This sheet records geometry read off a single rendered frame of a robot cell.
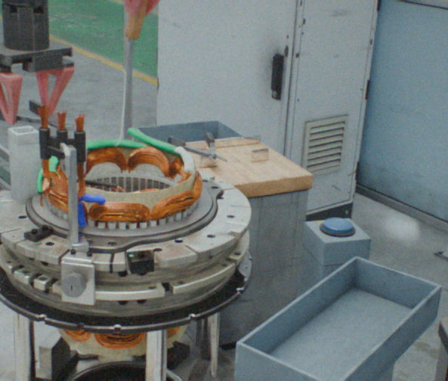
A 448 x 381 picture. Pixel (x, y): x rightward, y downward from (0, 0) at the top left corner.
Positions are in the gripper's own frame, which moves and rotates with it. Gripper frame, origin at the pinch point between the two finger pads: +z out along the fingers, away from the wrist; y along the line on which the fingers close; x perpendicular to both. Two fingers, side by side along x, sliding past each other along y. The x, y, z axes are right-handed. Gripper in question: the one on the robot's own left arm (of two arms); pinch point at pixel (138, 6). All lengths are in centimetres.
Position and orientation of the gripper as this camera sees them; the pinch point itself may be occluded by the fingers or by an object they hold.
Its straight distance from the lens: 89.2
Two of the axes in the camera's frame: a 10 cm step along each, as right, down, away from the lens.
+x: 6.3, 6.1, -4.7
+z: -2.8, 7.5, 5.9
